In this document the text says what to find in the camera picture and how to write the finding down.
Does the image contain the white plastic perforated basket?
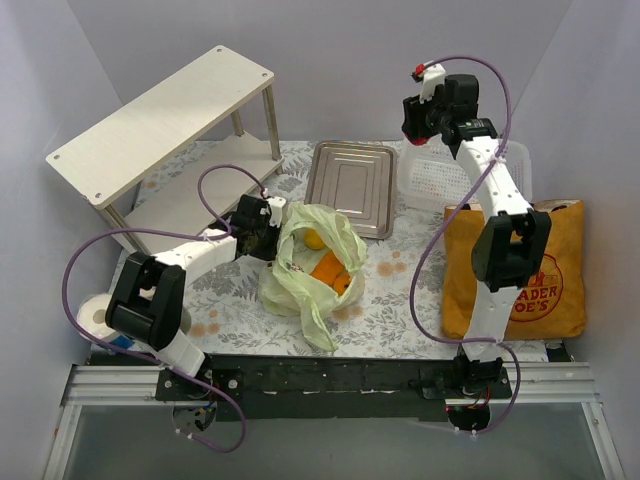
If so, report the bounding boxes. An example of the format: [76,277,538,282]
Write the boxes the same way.
[397,138,533,212]

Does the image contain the stainless steel tray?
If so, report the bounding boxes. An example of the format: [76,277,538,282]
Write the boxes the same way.
[305,141,397,240]

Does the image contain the aluminium frame rail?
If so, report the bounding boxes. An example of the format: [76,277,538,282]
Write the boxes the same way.
[43,362,625,479]

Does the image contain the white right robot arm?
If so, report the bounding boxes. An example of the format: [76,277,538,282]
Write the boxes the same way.
[402,64,551,362]

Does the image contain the floral patterned table mat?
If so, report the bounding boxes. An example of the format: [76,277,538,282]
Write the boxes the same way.
[110,139,550,362]

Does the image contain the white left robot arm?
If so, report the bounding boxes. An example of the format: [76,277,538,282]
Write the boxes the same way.
[105,195,286,400]

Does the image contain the long orange toy bread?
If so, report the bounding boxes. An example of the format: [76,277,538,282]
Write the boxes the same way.
[311,250,344,286]

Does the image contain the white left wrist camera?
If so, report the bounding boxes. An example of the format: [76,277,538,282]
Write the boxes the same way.
[266,196,287,228]

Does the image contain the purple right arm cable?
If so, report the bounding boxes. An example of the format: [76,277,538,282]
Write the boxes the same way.
[409,54,521,434]

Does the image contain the mustard yellow tote bag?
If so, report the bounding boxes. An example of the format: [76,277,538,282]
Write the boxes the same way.
[442,200,586,340]

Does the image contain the white wooden two-tier shelf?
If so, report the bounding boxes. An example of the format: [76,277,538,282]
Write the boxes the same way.
[46,45,282,254]

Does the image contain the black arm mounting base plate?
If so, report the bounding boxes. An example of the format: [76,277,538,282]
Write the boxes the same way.
[155,355,515,422]

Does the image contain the yellow toy lemon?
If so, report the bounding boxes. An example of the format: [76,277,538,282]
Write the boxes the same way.
[304,229,326,251]

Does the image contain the light green plastic grocery bag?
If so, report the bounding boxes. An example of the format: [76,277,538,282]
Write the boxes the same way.
[258,202,367,352]

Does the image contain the orange toy donut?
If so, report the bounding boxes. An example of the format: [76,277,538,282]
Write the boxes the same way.
[332,272,352,296]

